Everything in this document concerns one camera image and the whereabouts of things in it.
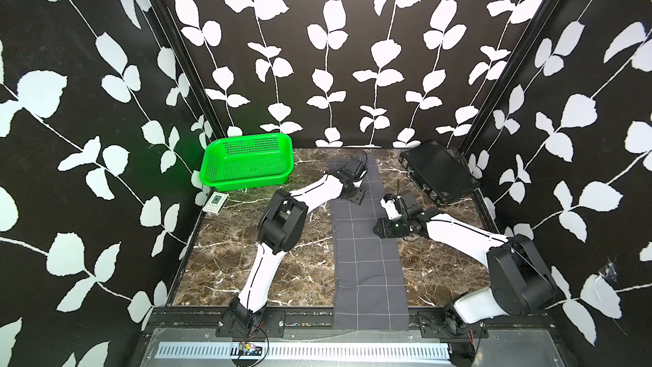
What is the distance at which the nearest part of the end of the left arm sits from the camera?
29.8 inches

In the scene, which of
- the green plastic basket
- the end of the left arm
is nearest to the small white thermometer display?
the green plastic basket

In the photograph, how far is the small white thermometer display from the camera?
100 centimetres

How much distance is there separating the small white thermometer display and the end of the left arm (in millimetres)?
530

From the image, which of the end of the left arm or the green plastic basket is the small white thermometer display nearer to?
the green plastic basket
